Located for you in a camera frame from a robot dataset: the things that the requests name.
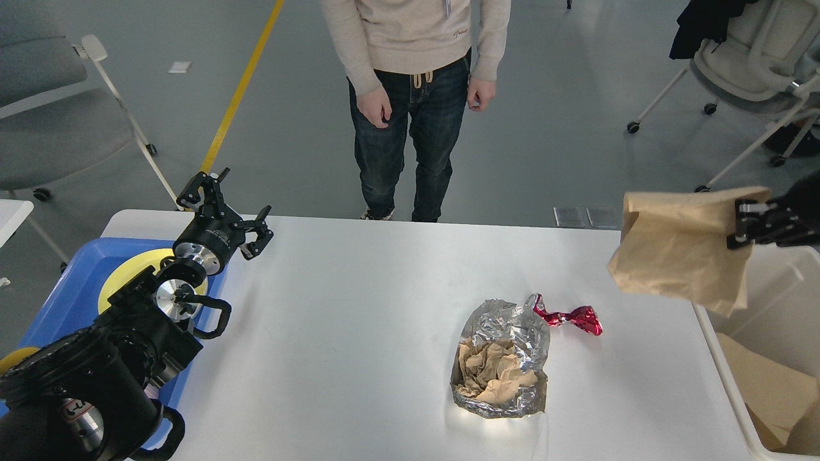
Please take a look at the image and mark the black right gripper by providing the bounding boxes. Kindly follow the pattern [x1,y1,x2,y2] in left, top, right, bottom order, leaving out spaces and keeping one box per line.
[726,173,819,250]

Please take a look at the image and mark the red snack wrapper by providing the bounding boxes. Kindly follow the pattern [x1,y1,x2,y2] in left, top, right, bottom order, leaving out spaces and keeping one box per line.
[525,293,603,336]

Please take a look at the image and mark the teal yellow cup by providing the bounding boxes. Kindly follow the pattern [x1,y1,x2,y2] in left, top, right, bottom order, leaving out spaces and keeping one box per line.
[0,346,39,375]

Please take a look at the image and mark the floor socket plates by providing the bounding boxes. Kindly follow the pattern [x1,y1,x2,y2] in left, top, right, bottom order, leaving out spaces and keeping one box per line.
[553,206,621,230]

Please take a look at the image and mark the white side table corner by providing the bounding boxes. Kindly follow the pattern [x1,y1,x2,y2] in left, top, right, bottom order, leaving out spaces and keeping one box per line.
[0,198,33,247]

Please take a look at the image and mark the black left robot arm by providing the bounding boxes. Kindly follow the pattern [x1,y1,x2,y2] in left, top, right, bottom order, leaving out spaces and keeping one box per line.
[2,168,274,460]

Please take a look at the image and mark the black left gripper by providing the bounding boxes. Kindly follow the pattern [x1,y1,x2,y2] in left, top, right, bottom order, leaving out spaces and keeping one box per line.
[172,167,274,275]

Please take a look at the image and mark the yellow plastic plate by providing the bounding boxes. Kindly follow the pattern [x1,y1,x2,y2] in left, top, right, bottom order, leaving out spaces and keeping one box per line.
[99,248,208,321]

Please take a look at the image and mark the person in beige sweater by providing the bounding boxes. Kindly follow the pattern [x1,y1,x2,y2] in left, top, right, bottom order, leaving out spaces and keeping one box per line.
[320,1,512,223]

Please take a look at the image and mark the grey chair at left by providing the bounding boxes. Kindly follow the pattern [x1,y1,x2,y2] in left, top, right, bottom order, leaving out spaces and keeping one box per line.
[1,1,172,200]

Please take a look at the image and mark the white plastic bin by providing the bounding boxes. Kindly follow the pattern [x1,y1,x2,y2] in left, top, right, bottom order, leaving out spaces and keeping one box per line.
[694,245,819,460]

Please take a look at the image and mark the foil bag with paper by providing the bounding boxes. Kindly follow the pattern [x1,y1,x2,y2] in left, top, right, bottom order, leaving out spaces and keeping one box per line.
[450,293,550,418]

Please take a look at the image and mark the white office chair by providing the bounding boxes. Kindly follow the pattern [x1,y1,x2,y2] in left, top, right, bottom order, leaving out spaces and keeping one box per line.
[626,1,819,192]

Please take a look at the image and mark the black jacket on chair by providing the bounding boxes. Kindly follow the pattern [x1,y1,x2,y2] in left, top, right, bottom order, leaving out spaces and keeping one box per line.
[669,1,756,60]

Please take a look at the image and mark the brown paper bag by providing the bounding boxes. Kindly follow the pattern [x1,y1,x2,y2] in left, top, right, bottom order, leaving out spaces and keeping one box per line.
[607,186,771,317]
[717,333,818,451]

